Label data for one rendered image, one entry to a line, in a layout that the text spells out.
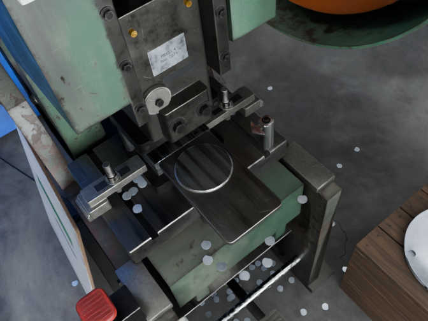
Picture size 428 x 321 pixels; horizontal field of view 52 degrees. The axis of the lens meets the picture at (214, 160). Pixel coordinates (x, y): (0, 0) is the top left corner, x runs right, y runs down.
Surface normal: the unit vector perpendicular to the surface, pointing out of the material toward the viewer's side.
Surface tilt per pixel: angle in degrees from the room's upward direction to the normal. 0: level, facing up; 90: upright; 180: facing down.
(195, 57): 90
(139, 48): 90
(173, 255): 0
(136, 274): 0
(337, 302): 0
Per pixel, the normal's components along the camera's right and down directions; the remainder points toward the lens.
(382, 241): -0.10, -0.58
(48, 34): 0.61, 0.61
